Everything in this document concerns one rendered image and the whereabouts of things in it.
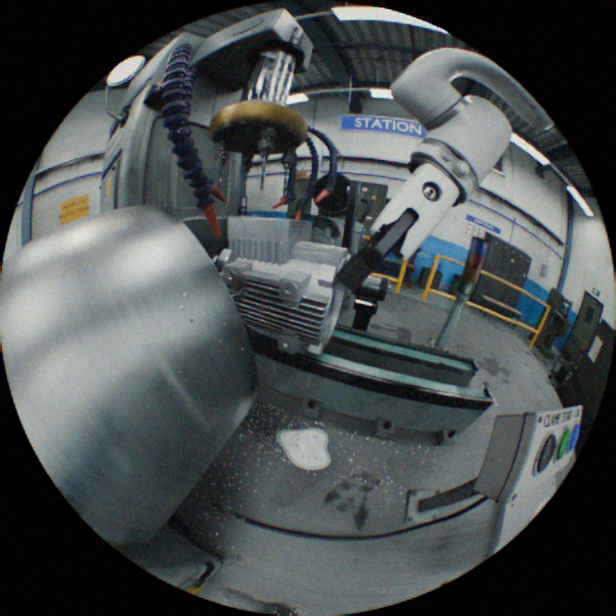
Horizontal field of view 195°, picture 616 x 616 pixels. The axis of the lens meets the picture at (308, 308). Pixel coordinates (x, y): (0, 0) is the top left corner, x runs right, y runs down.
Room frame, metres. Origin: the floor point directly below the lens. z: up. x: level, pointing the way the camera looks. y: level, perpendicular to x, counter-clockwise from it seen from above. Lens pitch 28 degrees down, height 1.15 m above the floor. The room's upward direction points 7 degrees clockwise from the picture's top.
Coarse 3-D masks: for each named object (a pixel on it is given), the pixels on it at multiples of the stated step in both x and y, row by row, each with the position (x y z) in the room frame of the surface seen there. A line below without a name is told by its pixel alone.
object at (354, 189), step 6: (354, 180) 0.41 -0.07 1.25; (354, 186) 0.41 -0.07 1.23; (348, 192) 0.42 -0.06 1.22; (354, 192) 0.41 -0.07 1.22; (348, 198) 0.41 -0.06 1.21; (354, 198) 0.41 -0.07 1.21; (348, 204) 0.41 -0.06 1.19; (354, 204) 0.41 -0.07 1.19; (348, 210) 0.41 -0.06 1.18; (354, 210) 0.41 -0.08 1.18; (348, 216) 0.41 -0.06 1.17; (354, 216) 0.41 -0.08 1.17; (348, 222) 0.41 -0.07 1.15; (354, 222) 0.42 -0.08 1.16; (348, 228) 0.41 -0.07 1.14; (348, 234) 0.41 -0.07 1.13; (342, 240) 0.41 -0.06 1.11; (348, 240) 0.41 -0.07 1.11; (342, 246) 0.41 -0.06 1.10; (348, 246) 0.41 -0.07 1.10; (348, 252) 0.41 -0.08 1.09
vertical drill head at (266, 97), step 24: (264, 72) 0.30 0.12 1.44; (288, 72) 0.32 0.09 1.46; (264, 96) 0.30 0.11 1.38; (216, 120) 0.26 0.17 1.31; (240, 120) 0.26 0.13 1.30; (264, 120) 0.26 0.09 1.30; (288, 120) 0.28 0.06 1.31; (216, 144) 0.31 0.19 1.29; (240, 144) 0.35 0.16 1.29; (264, 144) 0.28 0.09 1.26; (288, 144) 0.35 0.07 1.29; (264, 168) 0.29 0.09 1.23; (288, 168) 0.36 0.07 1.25
